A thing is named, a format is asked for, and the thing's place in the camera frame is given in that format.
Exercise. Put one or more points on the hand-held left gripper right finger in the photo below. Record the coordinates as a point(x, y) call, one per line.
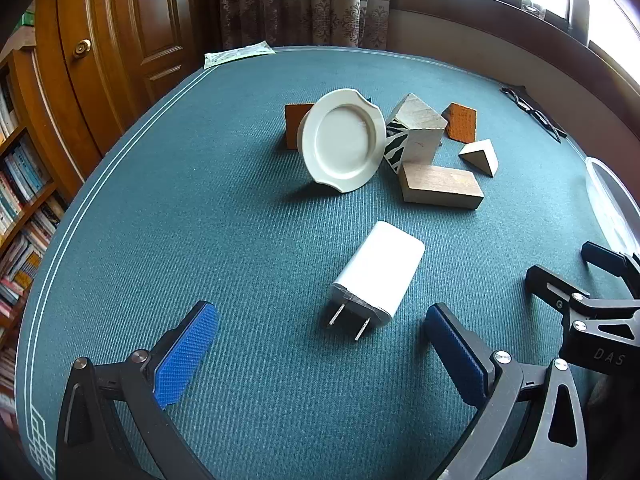
point(457, 355)

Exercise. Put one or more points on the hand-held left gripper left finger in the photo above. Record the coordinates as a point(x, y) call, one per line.
point(185, 355)

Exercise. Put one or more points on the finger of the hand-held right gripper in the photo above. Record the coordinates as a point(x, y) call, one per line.
point(602, 254)
point(550, 285)

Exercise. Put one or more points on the clear plastic basin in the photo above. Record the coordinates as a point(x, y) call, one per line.
point(607, 195)

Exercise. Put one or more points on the white charger plug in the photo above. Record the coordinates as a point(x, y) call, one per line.
point(380, 275)

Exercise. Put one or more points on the pale wooden triangular block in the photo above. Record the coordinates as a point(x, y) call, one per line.
point(482, 156)

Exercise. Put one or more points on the brown rectangular wooden block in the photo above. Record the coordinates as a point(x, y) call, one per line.
point(440, 185)

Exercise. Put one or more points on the orange triangular block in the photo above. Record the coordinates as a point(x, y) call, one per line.
point(460, 121)
point(295, 122)

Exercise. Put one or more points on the zebra striped white block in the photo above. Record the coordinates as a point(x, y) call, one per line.
point(417, 115)

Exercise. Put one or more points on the white plate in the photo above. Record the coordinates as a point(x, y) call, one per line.
point(345, 135)

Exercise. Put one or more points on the black phone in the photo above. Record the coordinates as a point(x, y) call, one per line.
point(550, 125)

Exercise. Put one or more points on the black wristwatch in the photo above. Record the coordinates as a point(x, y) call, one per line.
point(520, 101)

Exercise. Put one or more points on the bookshelf with books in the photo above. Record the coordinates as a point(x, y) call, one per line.
point(20, 175)

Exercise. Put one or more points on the wooden bookshelf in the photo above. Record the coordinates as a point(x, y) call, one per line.
point(35, 110)

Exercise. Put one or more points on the wooden door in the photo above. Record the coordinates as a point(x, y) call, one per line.
point(65, 85)
point(155, 25)

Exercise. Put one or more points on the paper packet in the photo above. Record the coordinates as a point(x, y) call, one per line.
point(235, 55)

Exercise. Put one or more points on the brass door knob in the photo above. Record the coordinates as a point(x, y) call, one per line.
point(81, 49)

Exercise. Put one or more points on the patterned beige curtain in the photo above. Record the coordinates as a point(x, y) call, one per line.
point(300, 5)

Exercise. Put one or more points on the green box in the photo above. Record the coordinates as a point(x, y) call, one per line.
point(27, 20)

